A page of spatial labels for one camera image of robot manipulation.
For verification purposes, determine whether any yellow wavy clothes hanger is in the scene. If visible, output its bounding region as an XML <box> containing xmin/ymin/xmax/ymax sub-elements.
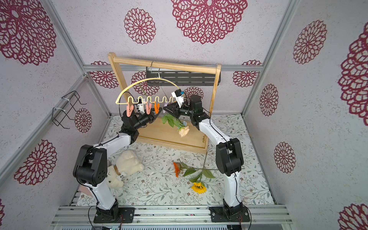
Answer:
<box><xmin>115</xmin><ymin>71</ymin><xmax>180</xmax><ymax>105</ymax></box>

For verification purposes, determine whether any peach artificial rose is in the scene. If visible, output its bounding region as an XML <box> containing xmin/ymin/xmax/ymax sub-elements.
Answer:
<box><xmin>135</xmin><ymin>83</ymin><xmax>190</xmax><ymax>138</ymax></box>

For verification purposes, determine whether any orange artificial flower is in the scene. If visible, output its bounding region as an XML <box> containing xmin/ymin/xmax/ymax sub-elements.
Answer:
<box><xmin>173</xmin><ymin>162</ymin><xmax>181</xmax><ymax>178</ymax></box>

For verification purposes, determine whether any yellow artificial sunflower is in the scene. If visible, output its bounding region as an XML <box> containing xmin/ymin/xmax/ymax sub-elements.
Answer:
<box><xmin>178</xmin><ymin>152</ymin><xmax>245</xmax><ymax>194</ymax></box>

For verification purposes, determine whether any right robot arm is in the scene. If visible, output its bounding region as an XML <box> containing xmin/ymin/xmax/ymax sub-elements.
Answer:
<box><xmin>163</xmin><ymin>95</ymin><xmax>244</xmax><ymax>220</ymax></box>

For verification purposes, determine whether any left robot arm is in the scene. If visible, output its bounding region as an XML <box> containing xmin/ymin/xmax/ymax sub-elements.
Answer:
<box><xmin>73</xmin><ymin>108</ymin><xmax>162</xmax><ymax>220</ymax></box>

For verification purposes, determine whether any wooden clothes rack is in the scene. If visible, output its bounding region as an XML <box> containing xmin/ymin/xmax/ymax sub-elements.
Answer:
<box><xmin>108</xmin><ymin>52</ymin><xmax>221</xmax><ymax>154</ymax></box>

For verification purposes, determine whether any pink clothespin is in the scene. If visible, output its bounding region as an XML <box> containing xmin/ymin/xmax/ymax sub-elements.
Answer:
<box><xmin>146</xmin><ymin>103</ymin><xmax>152</xmax><ymax>115</ymax></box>
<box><xmin>126</xmin><ymin>104</ymin><xmax>134</xmax><ymax>117</ymax></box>

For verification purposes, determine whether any pink clothespin far left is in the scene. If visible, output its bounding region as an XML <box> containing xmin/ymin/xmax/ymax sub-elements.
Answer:
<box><xmin>126</xmin><ymin>104</ymin><xmax>134</xmax><ymax>117</ymax></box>

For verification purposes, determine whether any white plush teddy bear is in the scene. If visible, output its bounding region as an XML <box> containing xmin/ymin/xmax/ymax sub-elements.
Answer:
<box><xmin>106</xmin><ymin>150</ymin><xmax>144</xmax><ymax>189</ymax></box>

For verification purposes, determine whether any pink box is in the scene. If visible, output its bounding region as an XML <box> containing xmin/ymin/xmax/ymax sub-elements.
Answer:
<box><xmin>79</xmin><ymin>186</ymin><xmax>92</xmax><ymax>196</ymax></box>

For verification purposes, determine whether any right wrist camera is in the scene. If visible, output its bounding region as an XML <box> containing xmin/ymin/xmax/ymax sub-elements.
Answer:
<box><xmin>172</xmin><ymin>89</ymin><xmax>184</xmax><ymax>108</ymax></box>

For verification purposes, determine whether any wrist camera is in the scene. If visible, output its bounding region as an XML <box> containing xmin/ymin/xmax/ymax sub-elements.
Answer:
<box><xmin>172</xmin><ymin>89</ymin><xmax>184</xmax><ymax>108</ymax></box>
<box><xmin>137</xmin><ymin>103</ymin><xmax>145</xmax><ymax>114</ymax></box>

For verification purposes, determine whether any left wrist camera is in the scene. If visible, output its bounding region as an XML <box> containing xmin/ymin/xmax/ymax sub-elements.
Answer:
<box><xmin>137</xmin><ymin>103</ymin><xmax>145</xmax><ymax>114</ymax></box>

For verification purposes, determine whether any black wall shelf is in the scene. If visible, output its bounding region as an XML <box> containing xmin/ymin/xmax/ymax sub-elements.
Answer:
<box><xmin>146</xmin><ymin>67</ymin><xmax>215</xmax><ymax>86</ymax></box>

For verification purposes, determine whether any black wire wall rack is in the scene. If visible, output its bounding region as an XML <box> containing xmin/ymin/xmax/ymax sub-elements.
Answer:
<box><xmin>51</xmin><ymin>90</ymin><xmax>86</xmax><ymax>129</ymax></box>

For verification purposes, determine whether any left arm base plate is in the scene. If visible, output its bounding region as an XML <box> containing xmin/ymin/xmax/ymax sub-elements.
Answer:
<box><xmin>93</xmin><ymin>208</ymin><xmax>136</xmax><ymax>224</ymax></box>

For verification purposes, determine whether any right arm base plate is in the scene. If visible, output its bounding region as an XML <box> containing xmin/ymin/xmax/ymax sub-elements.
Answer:
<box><xmin>209</xmin><ymin>206</ymin><xmax>251</xmax><ymax>223</ymax></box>

